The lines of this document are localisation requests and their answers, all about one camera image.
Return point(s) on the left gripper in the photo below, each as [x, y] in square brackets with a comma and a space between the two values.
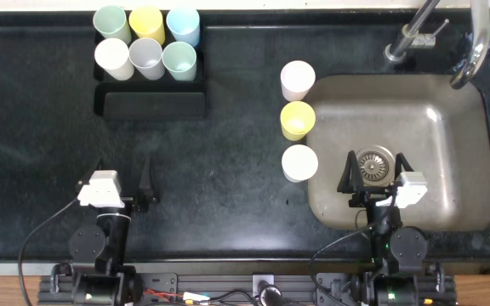
[136, 204]

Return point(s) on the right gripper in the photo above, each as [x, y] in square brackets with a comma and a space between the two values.
[362, 199]

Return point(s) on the white cup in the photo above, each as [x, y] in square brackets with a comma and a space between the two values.
[299, 162]
[111, 54]

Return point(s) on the yellow cup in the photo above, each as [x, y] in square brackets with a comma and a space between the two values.
[145, 21]
[297, 117]

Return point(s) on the pink cup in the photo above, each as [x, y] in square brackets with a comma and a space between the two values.
[297, 76]

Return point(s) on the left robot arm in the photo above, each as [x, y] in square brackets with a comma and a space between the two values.
[85, 244]

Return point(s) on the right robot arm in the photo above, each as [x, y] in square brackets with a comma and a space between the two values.
[406, 246]

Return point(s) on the steel sink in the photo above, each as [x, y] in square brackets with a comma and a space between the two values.
[419, 119]

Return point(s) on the black tray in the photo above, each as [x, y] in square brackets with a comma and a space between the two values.
[155, 104]

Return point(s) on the steel tap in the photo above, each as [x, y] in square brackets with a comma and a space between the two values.
[398, 47]

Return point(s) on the grey cup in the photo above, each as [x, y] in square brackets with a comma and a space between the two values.
[145, 53]

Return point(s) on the green cup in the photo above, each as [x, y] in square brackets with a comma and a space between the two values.
[109, 21]
[179, 57]

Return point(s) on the blue cup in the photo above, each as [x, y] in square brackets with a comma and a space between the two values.
[182, 22]

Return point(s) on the mounting rail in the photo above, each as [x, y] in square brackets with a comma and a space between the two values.
[228, 285]

